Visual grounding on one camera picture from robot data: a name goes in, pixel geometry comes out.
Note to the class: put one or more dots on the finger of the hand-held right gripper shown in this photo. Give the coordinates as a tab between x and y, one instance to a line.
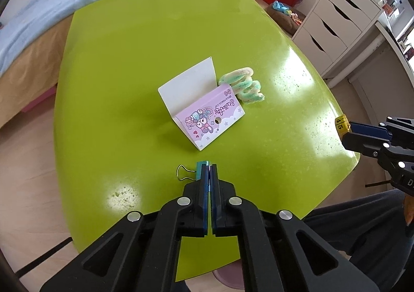
362	143
368	128

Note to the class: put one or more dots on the brown pet bed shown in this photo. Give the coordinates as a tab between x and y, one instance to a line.
286	21

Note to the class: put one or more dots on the pink trash bin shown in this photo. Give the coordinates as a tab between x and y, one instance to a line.
226	277

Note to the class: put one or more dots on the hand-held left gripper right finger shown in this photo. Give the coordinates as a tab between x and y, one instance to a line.
214	191

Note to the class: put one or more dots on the blue plush toy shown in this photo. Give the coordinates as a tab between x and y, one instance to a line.
279	6

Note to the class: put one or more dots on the teal binder clip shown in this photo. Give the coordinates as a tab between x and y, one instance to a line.
202	165

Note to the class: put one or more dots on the pink box under bed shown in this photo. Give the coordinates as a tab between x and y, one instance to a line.
38	99

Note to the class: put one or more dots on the white desk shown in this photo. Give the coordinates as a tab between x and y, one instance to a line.
391	49

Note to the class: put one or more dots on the wooden bed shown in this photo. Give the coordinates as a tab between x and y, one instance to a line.
29	68

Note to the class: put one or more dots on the white drawer unit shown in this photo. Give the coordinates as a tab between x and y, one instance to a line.
336	17

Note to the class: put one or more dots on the pink box with white flap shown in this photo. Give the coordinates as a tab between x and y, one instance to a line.
207	120

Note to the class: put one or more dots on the yellow tape measure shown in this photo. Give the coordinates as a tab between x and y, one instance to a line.
341	123

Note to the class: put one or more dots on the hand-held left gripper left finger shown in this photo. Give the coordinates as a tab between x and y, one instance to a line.
204	191

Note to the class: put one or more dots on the person's right hand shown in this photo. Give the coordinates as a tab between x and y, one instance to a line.
409	211

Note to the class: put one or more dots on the person's right leg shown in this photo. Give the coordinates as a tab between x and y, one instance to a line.
355	230

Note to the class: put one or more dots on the green and white scrunchie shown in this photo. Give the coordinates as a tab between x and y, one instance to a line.
244	86

